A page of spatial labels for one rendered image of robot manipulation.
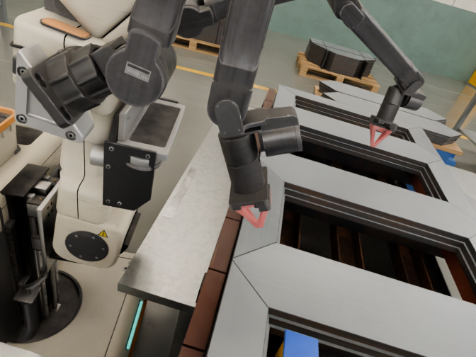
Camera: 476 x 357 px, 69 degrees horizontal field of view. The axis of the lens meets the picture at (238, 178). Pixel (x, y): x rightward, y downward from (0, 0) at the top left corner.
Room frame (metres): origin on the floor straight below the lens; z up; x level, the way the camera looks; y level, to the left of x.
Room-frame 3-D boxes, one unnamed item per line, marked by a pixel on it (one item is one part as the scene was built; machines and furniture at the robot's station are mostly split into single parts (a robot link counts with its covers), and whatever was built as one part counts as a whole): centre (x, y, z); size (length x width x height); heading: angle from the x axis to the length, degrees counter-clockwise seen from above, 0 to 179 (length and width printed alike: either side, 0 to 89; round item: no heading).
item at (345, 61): (5.64, -0.99, 0.20); 1.20 x 0.80 x 0.41; 94
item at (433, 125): (1.97, -0.69, 0.82); 0.80 x 0.40 x 0.06; 89
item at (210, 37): (5.25, 1.17, 0.26); 1.20 x 0.80 x 0.53; 99
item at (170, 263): (1.17, 0.09, 0.66); 1.30 x 0.20 x 0.03; 179
